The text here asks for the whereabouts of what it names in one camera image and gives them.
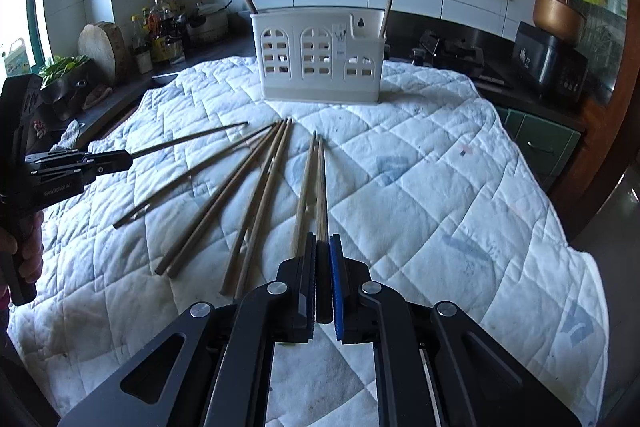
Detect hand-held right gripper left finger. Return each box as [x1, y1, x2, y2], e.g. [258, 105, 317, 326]
[57, 234, 318, 427]

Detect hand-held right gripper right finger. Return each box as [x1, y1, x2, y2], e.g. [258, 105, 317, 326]
[329, 233, 585, 427]

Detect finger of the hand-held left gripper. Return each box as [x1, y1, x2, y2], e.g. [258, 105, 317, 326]
[26, 150, 132, 164]
[29, 156, 135, 182]

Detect pair of chopsticks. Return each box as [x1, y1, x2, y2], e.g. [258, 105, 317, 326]
[292, 132, 318, 260]

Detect white plastic utensil holder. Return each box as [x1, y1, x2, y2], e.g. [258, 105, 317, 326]
[250, 9, 388, 104]

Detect person's left hand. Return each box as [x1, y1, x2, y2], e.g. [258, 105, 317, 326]
[16, 210, 46, 286]

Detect grey dish cloth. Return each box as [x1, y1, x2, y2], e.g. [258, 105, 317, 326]
[50, 119, 83, 152]

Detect metal bowl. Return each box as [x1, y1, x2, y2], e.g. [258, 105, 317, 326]
[40, 64, 93, 104]

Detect dark metal pot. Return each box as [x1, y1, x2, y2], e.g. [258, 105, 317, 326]
[52, 77, 96, 120]

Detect dish soap bottle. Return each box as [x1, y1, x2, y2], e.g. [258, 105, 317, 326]
[2, 38, 31, 75]

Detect pink rag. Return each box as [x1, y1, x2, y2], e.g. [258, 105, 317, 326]
[82, 84, 111, 110]

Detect leafy green vegetables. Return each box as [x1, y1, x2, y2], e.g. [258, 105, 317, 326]
[39, 54, 91, 82]

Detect round wooden cutting board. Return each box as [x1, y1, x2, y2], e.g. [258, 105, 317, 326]
[77, 22, 128, 86]

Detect yellow cap bottle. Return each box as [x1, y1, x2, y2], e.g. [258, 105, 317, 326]
[131, 14, 146, 55]

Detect white quilted blanket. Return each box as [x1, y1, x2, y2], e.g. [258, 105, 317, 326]
[7, 54, 611, 427]

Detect steel pot with lid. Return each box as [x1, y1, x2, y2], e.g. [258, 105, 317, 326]
[187, 1, 233, 48]

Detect green base cabinet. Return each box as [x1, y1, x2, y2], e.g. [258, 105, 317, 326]
[495, 107, 583, 190]

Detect black rice cooker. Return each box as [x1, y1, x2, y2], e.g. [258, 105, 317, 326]
[512, 21, 590, 105]

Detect wooden glass door cabinet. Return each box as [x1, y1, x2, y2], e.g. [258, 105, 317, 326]
[537, 0, 640, 243]

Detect copper coloured pan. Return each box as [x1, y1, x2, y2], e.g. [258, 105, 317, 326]
[532, 0, 587, 45]

